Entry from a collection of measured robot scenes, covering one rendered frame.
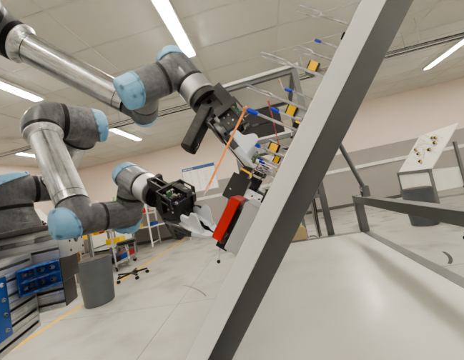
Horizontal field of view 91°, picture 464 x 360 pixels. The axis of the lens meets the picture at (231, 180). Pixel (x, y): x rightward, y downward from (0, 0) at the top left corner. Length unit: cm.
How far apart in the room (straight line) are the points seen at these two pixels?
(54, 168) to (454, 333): 93
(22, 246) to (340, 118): 112
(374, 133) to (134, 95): 855
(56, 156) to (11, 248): 53
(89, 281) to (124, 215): 322
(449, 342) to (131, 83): 78
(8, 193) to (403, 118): 927
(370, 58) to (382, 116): 869
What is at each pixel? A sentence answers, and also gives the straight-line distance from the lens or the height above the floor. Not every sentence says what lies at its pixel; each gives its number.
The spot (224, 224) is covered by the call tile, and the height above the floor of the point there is 110.
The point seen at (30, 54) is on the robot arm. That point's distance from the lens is 78.
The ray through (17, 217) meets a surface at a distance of 119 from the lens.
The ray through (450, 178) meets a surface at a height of 61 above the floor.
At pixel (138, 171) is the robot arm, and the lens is 64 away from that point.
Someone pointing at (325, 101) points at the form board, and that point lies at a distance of 22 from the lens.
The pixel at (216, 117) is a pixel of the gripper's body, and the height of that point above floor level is 131.
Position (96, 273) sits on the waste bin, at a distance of 383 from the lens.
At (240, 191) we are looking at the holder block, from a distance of 47.
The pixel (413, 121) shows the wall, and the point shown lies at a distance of 946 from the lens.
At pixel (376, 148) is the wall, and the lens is 878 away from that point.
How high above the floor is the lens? 113
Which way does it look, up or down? 4 degrees up
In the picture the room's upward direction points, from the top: 11 degrees counter-clockwise
